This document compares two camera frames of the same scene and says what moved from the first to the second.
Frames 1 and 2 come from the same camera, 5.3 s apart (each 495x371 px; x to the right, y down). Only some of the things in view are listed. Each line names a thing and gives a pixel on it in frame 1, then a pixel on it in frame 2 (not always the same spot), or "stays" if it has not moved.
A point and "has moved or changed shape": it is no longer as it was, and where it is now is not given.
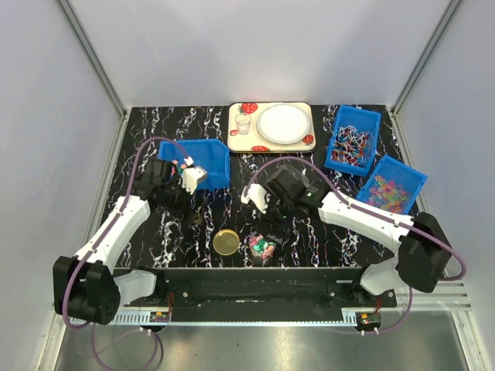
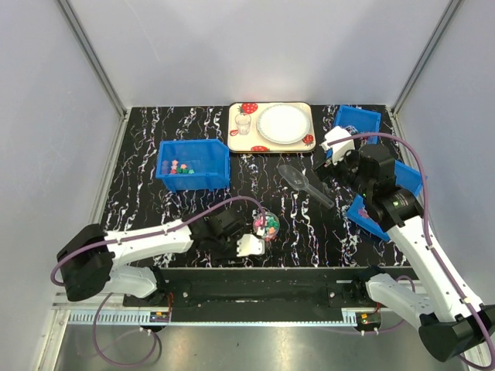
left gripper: (175, 182) -> (218, 258)
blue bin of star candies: (212, 155) stays
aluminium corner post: (118, 106) stays
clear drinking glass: (243, 122) stays
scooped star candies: (261, 247) has moved or changed shape
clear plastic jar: (261, 246) has moved or changed shape
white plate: (283, 124) stays
